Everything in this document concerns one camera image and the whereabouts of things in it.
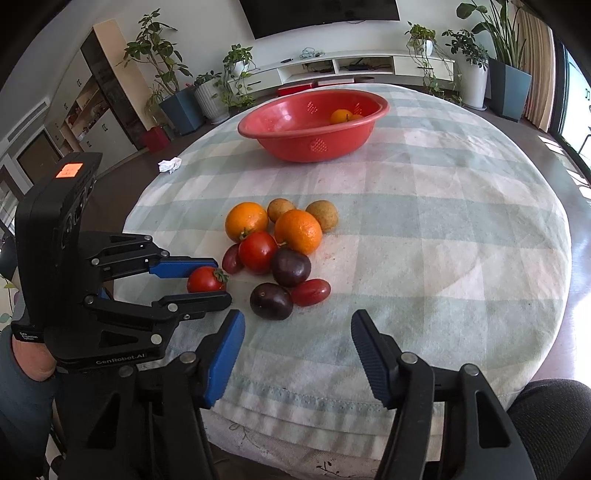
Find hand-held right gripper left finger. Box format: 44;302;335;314
65;309;246;480

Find black wrist strap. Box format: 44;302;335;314
11;323;46;344

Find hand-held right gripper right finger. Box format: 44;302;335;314
351;309;539;480

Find tall plant in blue pot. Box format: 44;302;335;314
117;9;206;136

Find brown round fruit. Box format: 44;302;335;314
305;200;339;233
267;198;296;223

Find plant in white ribbed pot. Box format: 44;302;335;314
193;71;230;124

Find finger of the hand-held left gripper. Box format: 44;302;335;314
90;233;219;280
83;291;233;348

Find red square bin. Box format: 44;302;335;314
142;127;171;151

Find large red tomato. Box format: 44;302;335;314
238;231;279;275

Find glass balcony door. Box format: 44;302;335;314
554;37;591;185

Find wooden display cabinet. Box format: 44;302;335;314
79;22;155;149

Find dark red oblong tomato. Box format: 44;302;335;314
222;243;245;274

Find bushy plant in white pot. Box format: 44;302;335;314
442;28;490;110

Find red plastic basin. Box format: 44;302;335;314
237;89;389;163

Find white television cabinet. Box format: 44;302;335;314
240;51;455;97

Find trailing pothos in white pot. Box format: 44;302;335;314
405;21;439;93
217;44;257;109

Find person's left forearm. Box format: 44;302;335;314
0;323;58;467

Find black mesh chair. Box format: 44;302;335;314
505;379;591;480

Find black wall television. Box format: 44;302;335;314
239;0;400;40

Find small red tomato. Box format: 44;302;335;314
187;266;229;294

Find beige curtain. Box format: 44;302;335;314
517;9;557;132

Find large-leaf plant in dark pot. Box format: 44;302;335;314
456;0;533;121

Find checked green white tablecloth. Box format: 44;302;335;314
113;83;573;480

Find dark purple plum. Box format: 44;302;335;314
270;247;312;288
250;282;294;320

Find large orange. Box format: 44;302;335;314
274;209;323;256
225;202;269;243

